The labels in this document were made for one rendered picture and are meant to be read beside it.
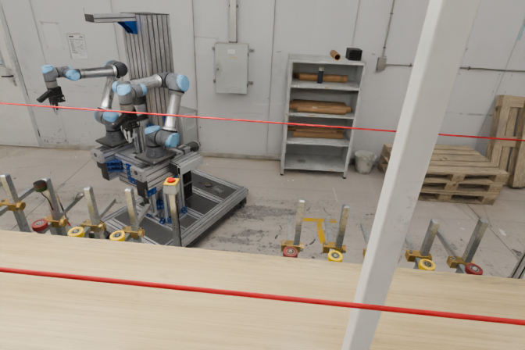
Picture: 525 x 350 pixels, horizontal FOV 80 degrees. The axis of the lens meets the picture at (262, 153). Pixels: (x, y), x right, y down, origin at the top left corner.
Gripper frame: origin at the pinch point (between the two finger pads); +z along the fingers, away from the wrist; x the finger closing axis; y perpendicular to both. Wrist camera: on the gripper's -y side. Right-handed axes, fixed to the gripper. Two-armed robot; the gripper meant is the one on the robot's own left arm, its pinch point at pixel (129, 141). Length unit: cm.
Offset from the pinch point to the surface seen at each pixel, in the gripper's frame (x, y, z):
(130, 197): -22.8, -20.4, 22.0
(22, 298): -25, -83, 42
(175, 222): -46, -9, 37
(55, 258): -12, -62, 42
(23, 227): 44, -54, 53
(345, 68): -42, 298, -8
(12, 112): 360, 68, 78
